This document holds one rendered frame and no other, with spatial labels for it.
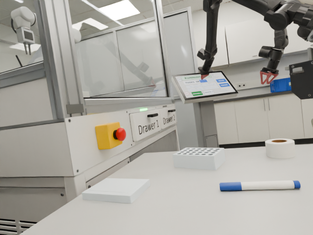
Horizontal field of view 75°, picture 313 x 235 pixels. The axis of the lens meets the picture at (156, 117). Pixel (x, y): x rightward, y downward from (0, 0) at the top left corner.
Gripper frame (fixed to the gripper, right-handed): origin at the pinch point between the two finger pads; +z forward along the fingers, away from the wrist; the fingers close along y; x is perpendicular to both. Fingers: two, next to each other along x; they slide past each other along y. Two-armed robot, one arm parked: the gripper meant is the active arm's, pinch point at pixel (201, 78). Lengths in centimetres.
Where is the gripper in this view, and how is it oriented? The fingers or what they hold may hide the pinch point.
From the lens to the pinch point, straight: 165.3
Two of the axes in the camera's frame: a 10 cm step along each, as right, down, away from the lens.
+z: -1.5, 6.2, 7.7
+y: -9.4, 1.5, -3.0
